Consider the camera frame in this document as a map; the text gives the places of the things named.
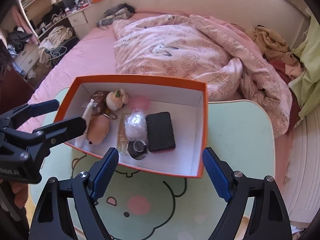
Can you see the dark clothes heap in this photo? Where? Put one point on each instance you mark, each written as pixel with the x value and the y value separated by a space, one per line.
pixel 18 36

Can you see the green curtain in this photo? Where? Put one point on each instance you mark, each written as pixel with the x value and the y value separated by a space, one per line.
pixel 310 80

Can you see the black case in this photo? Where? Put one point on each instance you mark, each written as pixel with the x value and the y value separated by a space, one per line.
pixel 160 132

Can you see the brown card box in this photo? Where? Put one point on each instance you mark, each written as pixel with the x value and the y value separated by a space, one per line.
pixel 98 100

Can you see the white printed cloth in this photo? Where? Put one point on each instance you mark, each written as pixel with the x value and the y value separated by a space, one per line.
pixel 297 229

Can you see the white slatted panel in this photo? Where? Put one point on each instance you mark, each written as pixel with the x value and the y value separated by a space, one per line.
pixel 305 167

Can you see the white cream tube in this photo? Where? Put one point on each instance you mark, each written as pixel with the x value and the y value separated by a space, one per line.
pixel 88 113

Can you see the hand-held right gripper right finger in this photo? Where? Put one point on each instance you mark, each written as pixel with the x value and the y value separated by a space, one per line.
pixel 216 177

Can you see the pink floral blanket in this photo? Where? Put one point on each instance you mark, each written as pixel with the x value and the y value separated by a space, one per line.
pixel 175 50

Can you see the pink bed sheet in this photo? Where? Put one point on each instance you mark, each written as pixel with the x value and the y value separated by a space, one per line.
pixel 95 52

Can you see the dark red cloth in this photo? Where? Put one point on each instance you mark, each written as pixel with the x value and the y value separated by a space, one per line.
pixel 285 76

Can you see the pink hanging garment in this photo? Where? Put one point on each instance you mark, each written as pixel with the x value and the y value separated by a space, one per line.
pixel 17 15

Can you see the beige clothes pile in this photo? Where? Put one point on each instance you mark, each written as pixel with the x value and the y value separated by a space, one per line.
pixel 270 40

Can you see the white clothes pile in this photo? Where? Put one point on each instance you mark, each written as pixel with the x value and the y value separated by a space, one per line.
pixel 56 36

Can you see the person's left hand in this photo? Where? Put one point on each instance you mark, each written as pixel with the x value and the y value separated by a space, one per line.
pixel 18 192

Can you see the green cartoon desktop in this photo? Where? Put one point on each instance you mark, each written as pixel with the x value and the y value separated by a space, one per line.
pixel 237 135

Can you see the grey clothes pile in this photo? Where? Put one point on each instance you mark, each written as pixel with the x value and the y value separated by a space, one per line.
pixel 117 12

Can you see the white drawer cabinet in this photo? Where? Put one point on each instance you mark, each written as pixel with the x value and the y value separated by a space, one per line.
pixel 78 18

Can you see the silver cone cap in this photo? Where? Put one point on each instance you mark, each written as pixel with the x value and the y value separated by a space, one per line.
pixel 137 151

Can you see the peach bun squishy toy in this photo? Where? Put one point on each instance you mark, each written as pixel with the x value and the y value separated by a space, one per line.
pixel 98 130

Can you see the orange cardboard box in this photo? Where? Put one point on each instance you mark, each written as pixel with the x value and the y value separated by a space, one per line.
pixel 175 100

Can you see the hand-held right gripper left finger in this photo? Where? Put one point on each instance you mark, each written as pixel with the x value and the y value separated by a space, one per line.
pixel 105 175

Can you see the black clothes heap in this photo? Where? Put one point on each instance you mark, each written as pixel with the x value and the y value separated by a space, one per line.
pixel 52 13

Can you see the black monitor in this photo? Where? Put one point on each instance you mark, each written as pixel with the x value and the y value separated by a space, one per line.
pixel 68 1

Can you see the white low drawer unit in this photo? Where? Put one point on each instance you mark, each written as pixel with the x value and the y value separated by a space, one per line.
pixel 26 56

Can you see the black bag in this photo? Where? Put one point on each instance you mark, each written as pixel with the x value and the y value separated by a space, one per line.
pixel 68 45

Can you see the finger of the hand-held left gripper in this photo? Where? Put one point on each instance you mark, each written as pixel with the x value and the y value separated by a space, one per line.
pixel 67 128
pixel 42 107

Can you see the brown wooden cabinet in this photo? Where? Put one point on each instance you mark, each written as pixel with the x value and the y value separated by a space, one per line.
pixel 12 90

